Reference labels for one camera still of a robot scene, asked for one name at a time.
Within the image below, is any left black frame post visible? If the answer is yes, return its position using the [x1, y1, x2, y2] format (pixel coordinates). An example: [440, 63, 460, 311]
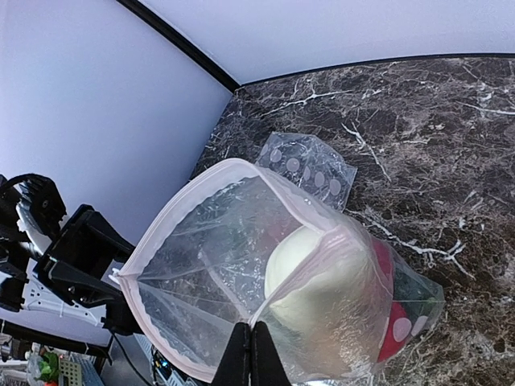
[117, 0, 241, 93]

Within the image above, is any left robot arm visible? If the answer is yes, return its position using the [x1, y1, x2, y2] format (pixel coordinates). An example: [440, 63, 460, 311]
[1, 205, 142, 357]

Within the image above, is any lower clear zip bag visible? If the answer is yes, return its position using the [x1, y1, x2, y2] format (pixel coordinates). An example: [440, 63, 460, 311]
[256, 132, 357, 211]

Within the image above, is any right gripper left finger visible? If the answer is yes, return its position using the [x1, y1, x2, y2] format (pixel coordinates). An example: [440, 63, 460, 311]
[211, 322, 250, 386]

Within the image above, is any dotted zip bag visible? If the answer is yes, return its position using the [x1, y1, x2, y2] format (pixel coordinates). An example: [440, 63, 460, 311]
[116, 158, 442, 383]

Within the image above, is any white radish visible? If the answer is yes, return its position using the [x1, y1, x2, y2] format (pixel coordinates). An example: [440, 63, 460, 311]
[265, 224, 391, 367]

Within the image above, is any green cucumber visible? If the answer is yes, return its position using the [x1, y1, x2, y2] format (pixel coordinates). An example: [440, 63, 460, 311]
[393, 257, 444, 323]

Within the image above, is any small electronics board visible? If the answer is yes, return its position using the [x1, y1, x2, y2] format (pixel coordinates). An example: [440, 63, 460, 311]
[151, 347, 178, 385]

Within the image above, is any red apple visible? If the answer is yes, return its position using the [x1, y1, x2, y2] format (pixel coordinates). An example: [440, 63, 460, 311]
[373, 238, 413, 363]

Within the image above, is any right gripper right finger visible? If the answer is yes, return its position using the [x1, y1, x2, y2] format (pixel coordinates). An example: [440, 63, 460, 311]
[250, 322, 290, 386]

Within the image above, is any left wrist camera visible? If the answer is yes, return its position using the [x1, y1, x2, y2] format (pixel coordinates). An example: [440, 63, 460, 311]
[1, 174, 68, 254]

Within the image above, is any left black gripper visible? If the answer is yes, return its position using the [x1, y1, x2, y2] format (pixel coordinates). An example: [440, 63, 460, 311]
[31, 204, 142, 336]

